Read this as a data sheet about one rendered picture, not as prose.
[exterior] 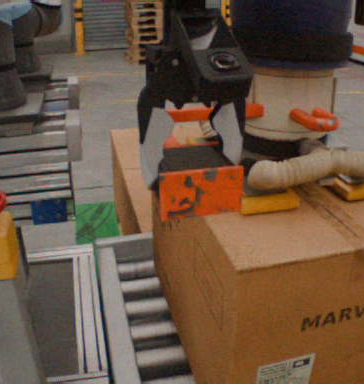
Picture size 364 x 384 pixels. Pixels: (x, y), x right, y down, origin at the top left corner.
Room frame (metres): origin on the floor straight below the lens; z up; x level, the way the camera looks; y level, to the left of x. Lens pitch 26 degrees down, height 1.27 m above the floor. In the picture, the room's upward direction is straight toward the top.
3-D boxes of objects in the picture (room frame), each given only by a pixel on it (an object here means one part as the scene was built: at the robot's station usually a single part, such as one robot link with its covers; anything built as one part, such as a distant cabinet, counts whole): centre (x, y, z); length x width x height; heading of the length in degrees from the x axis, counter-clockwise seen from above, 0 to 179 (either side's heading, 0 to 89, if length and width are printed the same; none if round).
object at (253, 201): (0.77, -0.10, 0.98); 0.34 x 0.10 x 0.05; 14
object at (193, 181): (0.44, -0.01, 1.08); 0.09 x 0.08 x 0.05; 104
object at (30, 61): (1.46, 0.55, 1.09); 0.15 x 0.15 x 0.10
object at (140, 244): (1.16, -0.09, 0.58); 0.70 x 0.03 x 0.06; 103
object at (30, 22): (1.46, 0.54, 1.20); 0.13 x 0.12 x 0.14; 158
